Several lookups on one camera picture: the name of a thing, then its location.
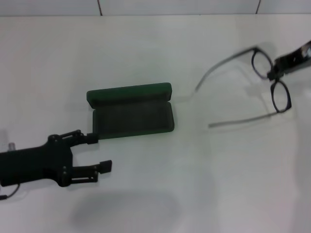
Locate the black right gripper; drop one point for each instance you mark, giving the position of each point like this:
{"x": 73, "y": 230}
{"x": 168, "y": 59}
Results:
{"x": 296, "y": 58}

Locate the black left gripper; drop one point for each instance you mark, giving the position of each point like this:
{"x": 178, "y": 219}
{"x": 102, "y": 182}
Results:
{"x": 36, "y": 165}

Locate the green glasses case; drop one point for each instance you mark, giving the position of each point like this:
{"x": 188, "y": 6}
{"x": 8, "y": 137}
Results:
{"x": 131, "y": 119}

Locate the black round glasses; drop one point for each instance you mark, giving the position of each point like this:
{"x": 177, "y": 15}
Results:
{"x": 243, "y": 120}

